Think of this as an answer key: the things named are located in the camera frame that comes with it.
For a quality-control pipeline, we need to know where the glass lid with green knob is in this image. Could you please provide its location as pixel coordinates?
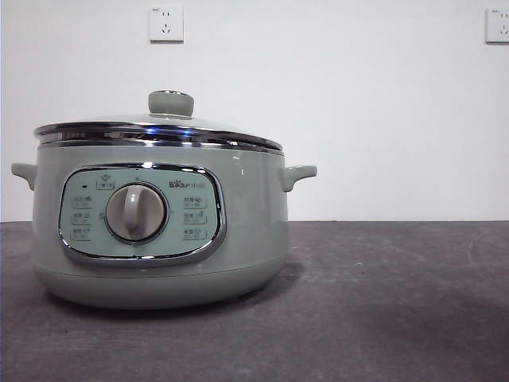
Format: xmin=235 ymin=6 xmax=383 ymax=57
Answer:
xmin=33 ymin=89 xmax=286 ymax=153

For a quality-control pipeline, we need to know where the pale green electric pot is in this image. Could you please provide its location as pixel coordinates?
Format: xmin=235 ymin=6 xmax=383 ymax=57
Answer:
xmin=10 ymin=141 xmax=319 ymax=311

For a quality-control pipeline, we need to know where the white wall socket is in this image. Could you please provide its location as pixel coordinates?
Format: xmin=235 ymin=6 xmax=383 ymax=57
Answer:
xmin=149 ymin=5 xmax=185 ymax=45
xmin=484 ymin=7 xmax=509 ymax=45

